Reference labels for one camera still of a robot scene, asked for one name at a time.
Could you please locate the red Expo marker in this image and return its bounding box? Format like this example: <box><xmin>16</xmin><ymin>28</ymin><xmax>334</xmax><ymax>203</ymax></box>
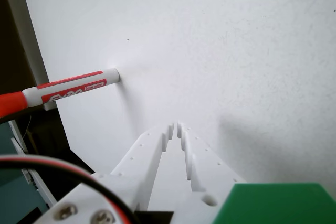
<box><xmin>0</xmin><ymin>67</ymin><xmax>121</xmax><ymax>119</ymax></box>

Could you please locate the red black white servo wire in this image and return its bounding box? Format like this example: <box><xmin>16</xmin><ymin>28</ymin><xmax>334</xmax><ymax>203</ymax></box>
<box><xmin>0</xmin><ymin>154</ymin><xmax>140</xmax><ymax>224</ymax></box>

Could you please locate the white metal rail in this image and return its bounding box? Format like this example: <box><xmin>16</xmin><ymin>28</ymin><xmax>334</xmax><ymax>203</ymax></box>
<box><xmin>9</xmin><ymin>120</ymin><xmax>57</xmax><ymax>209</ymax></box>

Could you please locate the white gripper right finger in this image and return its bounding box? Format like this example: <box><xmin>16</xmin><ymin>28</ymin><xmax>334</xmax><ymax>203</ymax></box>
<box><xmin>170</xmin><ymin>121</ymin><xmax>247</xmax><ymax>224</ymax></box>

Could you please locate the white foam box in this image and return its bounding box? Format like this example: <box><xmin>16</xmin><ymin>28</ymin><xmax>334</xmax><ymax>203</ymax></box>
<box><xmin>4</xmin><ymin>0</ymin><xmax>59</xmax><ymax>111</ymax></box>

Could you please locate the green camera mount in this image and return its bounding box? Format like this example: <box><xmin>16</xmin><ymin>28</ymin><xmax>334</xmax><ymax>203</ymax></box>
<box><xmin>209</xmin><ymin>183</ymin><xmax>336</xmax><ymax>224</ymax></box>

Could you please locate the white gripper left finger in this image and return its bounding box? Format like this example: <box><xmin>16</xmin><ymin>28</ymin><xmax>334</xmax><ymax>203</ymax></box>
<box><xmin>36</xmin><ymin>122</ymin><xmax>175</xmax><ymax>224</ymax></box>

